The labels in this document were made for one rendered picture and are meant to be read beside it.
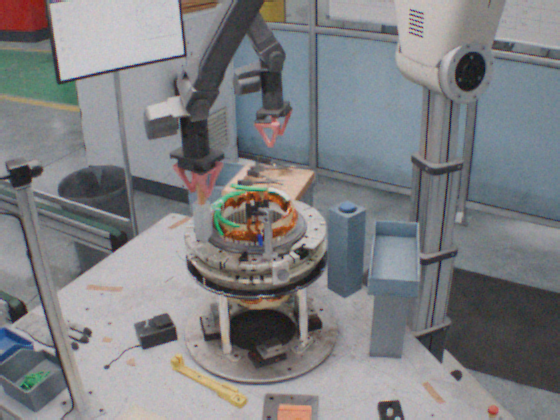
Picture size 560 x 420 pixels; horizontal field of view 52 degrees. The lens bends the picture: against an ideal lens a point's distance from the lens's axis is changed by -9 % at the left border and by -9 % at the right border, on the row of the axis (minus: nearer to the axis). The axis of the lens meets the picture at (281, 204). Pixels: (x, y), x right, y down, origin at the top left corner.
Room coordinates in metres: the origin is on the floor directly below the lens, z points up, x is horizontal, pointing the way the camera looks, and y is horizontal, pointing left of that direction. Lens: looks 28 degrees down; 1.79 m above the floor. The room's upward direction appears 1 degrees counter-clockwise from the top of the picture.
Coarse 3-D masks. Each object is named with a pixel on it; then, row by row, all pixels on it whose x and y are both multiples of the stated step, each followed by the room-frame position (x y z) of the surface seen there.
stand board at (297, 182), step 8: (248, 168) 1.62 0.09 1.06; (288, 168) 1.61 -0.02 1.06; (240, 176) 1.57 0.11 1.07; (272, 176) 1.56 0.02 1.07; (288, 176) 1.56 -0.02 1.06; (296, 176) 1.56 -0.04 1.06; (304, 176) 1.56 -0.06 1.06; (312, 176) 1.57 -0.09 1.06; (256, 184) 1.51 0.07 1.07; (264, 184) 1.51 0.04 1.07; (288, 184) 1.51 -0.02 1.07; (296, 184) 1.51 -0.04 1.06; (304, 184) 1.51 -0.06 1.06; (224, 192) 1.48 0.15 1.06; (288, 192) 1.46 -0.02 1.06; (296, 192) 1.46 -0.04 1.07; (304, 192) 1.50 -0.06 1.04
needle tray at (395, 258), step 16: (384, 224) 1.29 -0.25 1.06; (400, 224) 1.29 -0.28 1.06; (416, 224) 1.28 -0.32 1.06; (384, 240) 1.27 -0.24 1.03; (400, 240) 1.27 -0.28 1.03; (416, 240) 1.24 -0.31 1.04; (384, 256) 1.20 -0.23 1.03; (400, 256) 1.20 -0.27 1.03; (416, 256) 1.18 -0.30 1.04; (384, 272) 1.13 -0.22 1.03; (400, 272) 1.13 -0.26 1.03; (416, 272) 1.12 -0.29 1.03; (368, 288) 1.06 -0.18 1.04; (384, 288) 1.05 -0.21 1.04; (400, 288) 1.05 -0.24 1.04; (416, 288) 1.04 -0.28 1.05; (384, 304) 1.12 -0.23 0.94; (400, 304) 1.12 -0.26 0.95; (384, 320) 1.12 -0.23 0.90; (400, 320) 1.12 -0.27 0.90; (384, 336) 1.12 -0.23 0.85; (400, 336) 1.12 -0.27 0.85; (384, 352) 1.12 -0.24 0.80; (400, 352) 1.11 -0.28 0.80
